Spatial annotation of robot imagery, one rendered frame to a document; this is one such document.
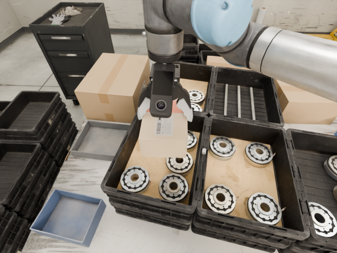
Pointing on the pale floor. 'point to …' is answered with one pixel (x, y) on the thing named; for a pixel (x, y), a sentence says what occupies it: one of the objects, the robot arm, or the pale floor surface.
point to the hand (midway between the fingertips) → (165, 122)
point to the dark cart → (73, 43)
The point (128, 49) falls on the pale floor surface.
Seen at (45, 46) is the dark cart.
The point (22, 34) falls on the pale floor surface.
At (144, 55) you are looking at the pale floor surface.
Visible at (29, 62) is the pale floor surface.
